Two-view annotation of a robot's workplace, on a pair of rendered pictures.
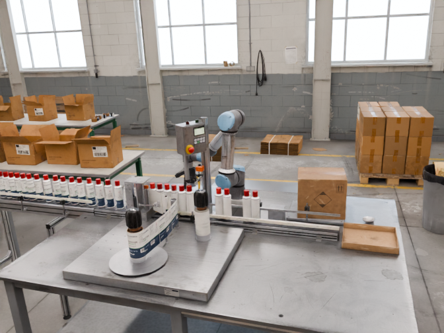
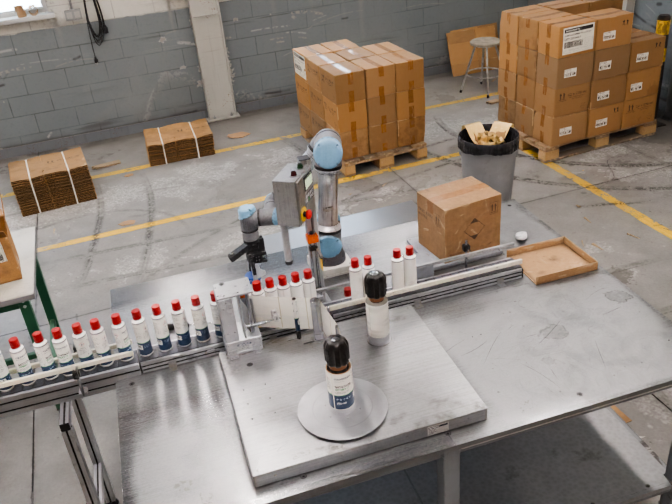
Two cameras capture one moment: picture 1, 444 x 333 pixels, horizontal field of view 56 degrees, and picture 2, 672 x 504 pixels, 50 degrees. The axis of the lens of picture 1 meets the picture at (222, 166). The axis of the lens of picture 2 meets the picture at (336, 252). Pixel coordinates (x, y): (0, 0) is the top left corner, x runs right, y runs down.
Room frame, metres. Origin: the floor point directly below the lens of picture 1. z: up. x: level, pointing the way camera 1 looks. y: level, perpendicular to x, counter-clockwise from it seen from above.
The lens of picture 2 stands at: (0.40, 1.45, 2.55)
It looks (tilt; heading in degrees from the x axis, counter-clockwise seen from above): 30 degrees down; 327
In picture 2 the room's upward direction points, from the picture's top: 6 degrees counter-clockwise
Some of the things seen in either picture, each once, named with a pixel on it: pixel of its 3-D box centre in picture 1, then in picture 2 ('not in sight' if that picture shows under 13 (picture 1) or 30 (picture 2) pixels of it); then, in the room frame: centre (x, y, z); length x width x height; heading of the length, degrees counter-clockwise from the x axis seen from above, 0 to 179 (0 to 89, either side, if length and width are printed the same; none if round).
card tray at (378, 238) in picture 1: (369, 237); (551, 259); (2.17, -0.83, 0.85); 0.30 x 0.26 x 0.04; 72
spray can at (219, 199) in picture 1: (219, 203); (356, 280); (2.46, 0.03, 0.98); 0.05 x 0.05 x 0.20
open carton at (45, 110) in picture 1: (39, 108); not in sight; (6.55, 2.79, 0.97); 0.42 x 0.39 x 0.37; 162
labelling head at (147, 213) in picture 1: (139, 197); (237, 316); (2.53, 0.54, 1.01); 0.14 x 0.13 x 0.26; 72
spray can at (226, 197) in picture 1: (226, 203); (369, 277); (2.44, -0.02, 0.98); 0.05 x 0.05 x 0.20
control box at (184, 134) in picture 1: (191, 137); (294, 194); (2.60, 0.19, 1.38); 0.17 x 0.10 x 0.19; 127
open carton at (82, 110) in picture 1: (78, 107); not in sight; (6.46, 2.17, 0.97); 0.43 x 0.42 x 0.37; 161
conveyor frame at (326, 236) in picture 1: (207, 220); (339, 311); (2.49, 0.11, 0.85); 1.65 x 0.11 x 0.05; 72
